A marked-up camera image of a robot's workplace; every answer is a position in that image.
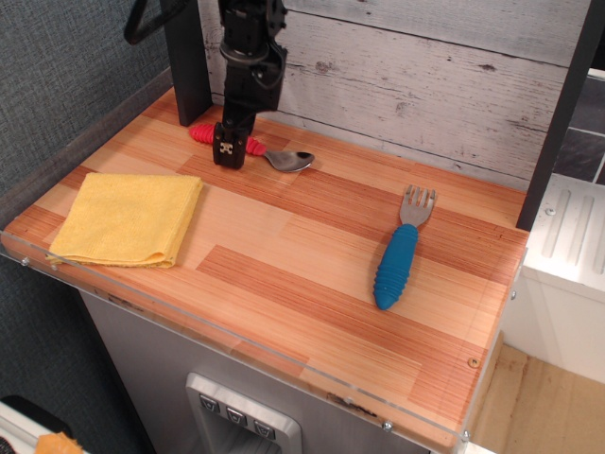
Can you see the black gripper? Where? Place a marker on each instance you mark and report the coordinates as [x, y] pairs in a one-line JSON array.
[[253, 85]]

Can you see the red handled metal spoon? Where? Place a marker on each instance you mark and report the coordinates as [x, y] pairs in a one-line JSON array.
[[284, 161]]

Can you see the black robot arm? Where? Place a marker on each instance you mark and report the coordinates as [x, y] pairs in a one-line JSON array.
[[249, 24]]

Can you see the yellow folded cloth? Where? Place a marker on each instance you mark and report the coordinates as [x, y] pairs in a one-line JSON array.
[[131, 221]]

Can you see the clear acrylic table edge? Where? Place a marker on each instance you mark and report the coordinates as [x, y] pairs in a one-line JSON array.
[[376, 364]]

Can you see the silver control panel with buttons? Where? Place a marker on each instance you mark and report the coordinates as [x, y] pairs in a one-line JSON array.
[[231, 422]]

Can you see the white toy sink unit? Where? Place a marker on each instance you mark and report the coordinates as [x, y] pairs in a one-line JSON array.
[[556, 307]]

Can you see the dark left shelf post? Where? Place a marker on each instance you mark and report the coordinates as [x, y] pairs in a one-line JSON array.
[[188, 64]]

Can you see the dark shelf post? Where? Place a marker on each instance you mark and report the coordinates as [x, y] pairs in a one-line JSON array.
[[584, 53], [188, 64]]

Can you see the blue handled metal fork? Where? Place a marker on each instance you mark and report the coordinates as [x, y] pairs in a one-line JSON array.
[[394, 269]]

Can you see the dark right shelf post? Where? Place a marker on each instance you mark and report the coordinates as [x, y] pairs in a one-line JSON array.
[[584, 53]]

